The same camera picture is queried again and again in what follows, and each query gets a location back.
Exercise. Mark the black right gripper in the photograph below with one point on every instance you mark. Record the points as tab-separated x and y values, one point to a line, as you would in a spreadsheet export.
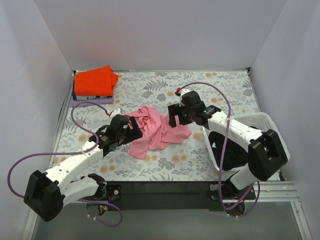
180	114

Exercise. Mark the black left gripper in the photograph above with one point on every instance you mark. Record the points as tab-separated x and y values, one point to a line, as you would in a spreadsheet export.
131	128

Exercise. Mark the pink polo shirt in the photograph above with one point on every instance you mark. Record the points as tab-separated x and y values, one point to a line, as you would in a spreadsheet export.
157	133

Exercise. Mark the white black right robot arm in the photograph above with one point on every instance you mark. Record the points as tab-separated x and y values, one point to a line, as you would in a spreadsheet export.
262	152

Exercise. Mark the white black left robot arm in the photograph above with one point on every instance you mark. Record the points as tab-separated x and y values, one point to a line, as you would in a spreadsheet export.
48	192

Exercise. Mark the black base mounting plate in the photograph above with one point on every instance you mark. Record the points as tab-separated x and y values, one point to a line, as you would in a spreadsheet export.
160	195

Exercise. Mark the folded orange shirt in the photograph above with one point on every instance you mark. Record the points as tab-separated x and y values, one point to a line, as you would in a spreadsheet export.
96	82

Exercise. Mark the folded lavender shirt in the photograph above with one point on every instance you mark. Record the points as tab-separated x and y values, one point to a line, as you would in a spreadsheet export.
90	102

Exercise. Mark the black shirt in basket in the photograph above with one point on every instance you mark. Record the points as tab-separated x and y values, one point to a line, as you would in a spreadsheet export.
234	155

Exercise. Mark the white plastic laundry basket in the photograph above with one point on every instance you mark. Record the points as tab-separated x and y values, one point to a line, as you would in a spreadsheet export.
260	120

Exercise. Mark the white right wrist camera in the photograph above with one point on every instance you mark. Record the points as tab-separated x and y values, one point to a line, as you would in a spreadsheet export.
181	91

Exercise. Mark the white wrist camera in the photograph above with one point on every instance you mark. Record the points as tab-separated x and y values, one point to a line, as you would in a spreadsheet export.
181	91
114	112

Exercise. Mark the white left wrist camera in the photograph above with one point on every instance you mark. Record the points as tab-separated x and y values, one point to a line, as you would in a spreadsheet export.
114	112

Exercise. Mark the aluminium front frame rail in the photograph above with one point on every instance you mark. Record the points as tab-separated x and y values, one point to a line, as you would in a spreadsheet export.
273	212

